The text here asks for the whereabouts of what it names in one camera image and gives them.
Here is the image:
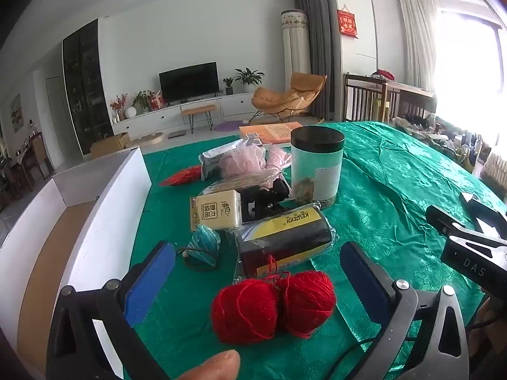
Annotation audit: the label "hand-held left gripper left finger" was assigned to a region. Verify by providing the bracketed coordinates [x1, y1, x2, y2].
[47, 241, 177, 380]

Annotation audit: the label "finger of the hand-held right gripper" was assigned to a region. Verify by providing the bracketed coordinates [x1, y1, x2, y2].
[459, 192, 507, 228]
[426, 205, 478, 242]

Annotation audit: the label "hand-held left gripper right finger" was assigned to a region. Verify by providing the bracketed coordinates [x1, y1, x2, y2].
[340, 241, 470, 380]

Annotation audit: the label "red yarn ball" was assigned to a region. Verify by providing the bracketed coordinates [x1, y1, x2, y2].
[211, 279, 283, 344]
[275, 271, 337, 339]

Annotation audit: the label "white storage box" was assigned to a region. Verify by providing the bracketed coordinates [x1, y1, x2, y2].
[0, 146, 153, 380]

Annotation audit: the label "yellow tissue pack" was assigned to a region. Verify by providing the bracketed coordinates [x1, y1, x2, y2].
[189, 189, 243, 232]

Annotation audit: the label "red foil packet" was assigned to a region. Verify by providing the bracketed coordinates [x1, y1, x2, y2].
[158, 165, 202, 187]

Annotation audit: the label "person's left hand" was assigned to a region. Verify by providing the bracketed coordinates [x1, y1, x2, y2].
[201, 350, 241, 380]

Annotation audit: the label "white radiator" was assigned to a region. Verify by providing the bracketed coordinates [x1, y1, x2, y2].
[483, 152, 507, 202]

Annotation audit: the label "teal yarn ball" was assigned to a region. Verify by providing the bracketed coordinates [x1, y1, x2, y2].
[186, 225, 221, 268]

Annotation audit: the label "green tablecloth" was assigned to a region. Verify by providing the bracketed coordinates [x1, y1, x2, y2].
[123, 121, 507, 380]

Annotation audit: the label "black bag roll yellow label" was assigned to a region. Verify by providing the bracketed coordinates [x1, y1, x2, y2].
[234, 204, 337, 278]

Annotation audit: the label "clear jar with black lid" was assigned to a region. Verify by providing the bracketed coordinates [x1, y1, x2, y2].
[290, 126, 345, 208]

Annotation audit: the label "black plastic clip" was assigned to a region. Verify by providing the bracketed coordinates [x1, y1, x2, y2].
[241, 178, 292, 222]

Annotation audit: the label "cotton swab packet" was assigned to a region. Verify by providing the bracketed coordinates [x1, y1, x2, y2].
[206, 172, 278, 196]

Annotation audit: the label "grey white pouch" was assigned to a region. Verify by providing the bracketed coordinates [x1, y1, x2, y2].
[199, 139, 246, 181]

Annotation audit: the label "cardboard box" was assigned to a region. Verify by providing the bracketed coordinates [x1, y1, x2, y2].
[90, 132, 131, 159]

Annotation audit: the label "pink bath loofah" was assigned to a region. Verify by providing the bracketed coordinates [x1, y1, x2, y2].
[219, 145, 266, 179]

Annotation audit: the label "wooden crib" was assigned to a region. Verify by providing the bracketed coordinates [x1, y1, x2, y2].
[344, 72, 436, 124]

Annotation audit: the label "white tv cabinet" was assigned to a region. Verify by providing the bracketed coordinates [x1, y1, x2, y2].
[111, 91, 262, 137]

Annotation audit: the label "wooden dining chair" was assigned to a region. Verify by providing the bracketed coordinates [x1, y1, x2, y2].
[16, 132, 54, 183]

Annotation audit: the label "red flowers in white vase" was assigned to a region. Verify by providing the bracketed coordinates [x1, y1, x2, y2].
[110, 94, 137, 121]

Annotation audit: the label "orange book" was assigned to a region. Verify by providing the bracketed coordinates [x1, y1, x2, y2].
[239, 123, 302, 143]

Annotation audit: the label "wooden stool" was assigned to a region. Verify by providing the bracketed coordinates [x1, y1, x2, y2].
[181, 104, 218, 134]

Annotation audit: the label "leafy potted plant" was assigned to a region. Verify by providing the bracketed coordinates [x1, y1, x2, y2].
[132, 90, 155, 112]

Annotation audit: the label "white curtain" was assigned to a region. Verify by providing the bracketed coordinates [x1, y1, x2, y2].
[398, 0, 442, 93]

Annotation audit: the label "white door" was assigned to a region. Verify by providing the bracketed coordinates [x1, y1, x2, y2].
[45, 76, 68, 167]

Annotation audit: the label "orange lounge chair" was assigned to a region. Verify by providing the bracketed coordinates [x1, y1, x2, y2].
[249, 72, 328, 124]

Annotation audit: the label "black television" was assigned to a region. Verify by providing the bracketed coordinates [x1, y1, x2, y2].
[159, 62, 220, 105]

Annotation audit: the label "black display cabinet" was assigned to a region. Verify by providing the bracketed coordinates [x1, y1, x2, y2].
[62, 19, 114, 156]

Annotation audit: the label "standing air conditioner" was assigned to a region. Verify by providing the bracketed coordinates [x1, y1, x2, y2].
[281, 9, 311, 115]

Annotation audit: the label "grey curtain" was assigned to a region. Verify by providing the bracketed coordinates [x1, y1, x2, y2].
[293, 0, 337, 121]

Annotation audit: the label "large green potted plant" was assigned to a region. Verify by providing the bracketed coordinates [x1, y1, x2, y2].
[234, 67, 265, 92]

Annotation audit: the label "wall picture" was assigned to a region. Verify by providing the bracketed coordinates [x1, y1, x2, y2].
[10, 94, 22, 133]

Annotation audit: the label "red wall hanging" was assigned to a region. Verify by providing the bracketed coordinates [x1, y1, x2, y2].
[337, 5, 359, 39]

